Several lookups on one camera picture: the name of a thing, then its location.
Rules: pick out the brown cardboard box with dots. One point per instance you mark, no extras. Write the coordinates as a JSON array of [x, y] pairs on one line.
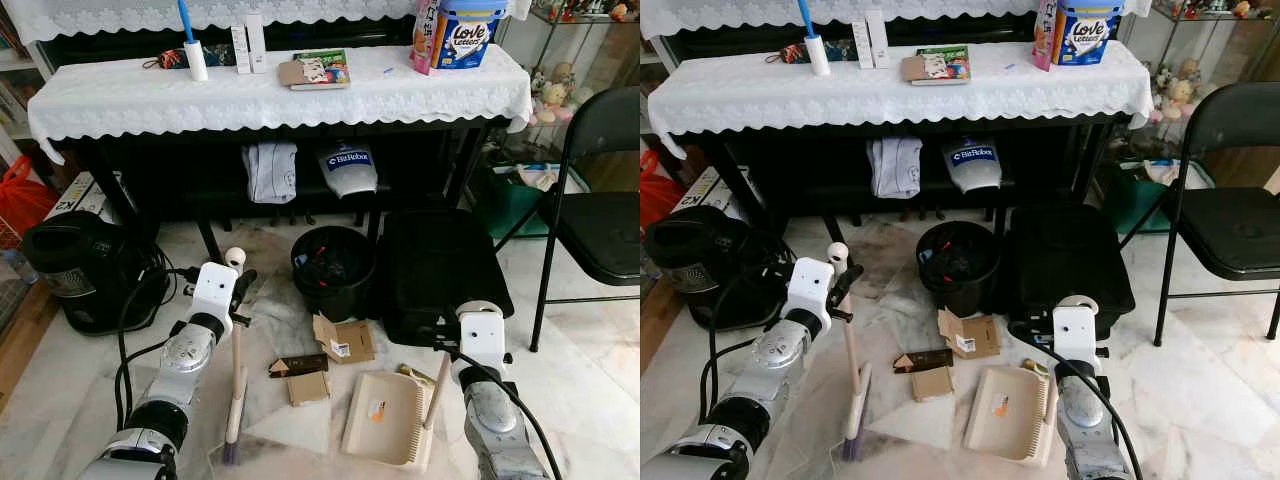
[[345, 340], [970, 335]]

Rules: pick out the dark brown cardboard sleeve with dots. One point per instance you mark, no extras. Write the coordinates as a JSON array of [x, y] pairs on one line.
[[925, 360], [300, 365]]

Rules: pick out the beige broom with purple bristles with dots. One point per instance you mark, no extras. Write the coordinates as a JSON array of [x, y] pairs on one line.
[[858, 400], [238, 400]]

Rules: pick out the small tan cardboard box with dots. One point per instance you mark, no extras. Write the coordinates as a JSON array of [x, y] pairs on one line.
[[932, 383], [308, 387]]

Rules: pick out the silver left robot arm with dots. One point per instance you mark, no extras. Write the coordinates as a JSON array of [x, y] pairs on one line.
[[780, 355], [185, 360]]

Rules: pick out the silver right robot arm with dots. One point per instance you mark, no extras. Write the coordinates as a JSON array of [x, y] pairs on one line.
[[1085, 430], [495, 420]]

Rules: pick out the black floor appliance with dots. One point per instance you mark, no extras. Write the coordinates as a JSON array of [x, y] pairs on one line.
[[85, 270], [700, 265]]

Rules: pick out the small gold box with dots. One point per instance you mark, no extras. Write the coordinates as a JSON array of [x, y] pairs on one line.
[[415, 374], [1035, 368]]

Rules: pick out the black soft case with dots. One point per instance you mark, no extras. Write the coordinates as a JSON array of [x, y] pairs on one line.
[[435, 270], [1060, 265]]

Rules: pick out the black round trash bin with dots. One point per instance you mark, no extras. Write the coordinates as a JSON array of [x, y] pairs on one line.
[[335, 290], [958, 285]]

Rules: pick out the grey folded garment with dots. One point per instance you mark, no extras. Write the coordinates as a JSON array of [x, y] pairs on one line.
[[272, 172], [895, 167]]

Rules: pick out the green storage bin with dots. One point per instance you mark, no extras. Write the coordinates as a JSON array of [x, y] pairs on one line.
[[510, 205], [1135, 195]]

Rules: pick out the white BitRobot bag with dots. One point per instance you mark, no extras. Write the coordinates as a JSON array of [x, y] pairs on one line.
[[972, 165], [348, 170]]

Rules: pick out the white K2 printed box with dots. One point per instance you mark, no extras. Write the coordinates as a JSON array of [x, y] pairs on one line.
[[705, 190], [85, 195]]

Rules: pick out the wide white lace cloth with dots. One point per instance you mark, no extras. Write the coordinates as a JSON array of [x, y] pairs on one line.
[[880, 95], [250, 100]]

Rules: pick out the black folding chair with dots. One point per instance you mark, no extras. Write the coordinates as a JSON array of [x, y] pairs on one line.
[[1235, 230], [605, 235]]

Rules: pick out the red plastic bag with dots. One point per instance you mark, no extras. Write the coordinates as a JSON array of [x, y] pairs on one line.
[[25, 195], [650, 190]]

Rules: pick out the brown cardboard piece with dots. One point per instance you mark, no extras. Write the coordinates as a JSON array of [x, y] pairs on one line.
[[292, 73]]

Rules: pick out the green illustrated book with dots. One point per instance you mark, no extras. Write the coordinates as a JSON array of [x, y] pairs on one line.
[[945, 63], [325, 68]]

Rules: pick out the red patterned pouch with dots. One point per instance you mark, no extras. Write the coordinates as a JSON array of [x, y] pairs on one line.
[[790, 53], [165, 60]]

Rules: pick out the short white slim box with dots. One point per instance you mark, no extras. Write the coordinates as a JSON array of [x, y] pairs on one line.
[[862, 45], [240, 50]]

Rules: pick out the tall white slim box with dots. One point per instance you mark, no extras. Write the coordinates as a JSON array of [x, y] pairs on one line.
[[878, 40], [256, 45]]

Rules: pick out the cream plush doll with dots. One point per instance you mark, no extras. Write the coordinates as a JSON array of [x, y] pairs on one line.
[[555, 95], [1178, 95]]

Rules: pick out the grey-white lace runner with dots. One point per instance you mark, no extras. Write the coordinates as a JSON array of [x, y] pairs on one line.
[[100, 15], [720, 12]]

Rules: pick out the pink snack box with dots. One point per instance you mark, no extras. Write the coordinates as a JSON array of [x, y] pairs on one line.
[[424, 40], [1045, 35]]

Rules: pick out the blue Love Letters tin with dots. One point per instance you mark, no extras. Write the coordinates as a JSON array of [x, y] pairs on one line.
[[1085, 35], [462, 40]]

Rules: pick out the white bookshelf with books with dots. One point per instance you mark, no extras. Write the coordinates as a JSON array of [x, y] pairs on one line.
[[15, 80]]

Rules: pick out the glass display cabinet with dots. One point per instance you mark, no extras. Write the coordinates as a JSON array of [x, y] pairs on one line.
[[1210, 40], [590, 45]]

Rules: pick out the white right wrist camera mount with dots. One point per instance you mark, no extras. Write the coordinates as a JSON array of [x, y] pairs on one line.
[[1075, 332], [482, 335]]

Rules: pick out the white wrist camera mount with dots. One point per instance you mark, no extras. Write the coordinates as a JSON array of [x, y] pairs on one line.
[[482, 335], [213, 290], [1075, 332], [812, 285]]

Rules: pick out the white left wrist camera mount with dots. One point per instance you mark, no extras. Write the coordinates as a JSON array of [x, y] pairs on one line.
[[812, 285], [213, 290]]

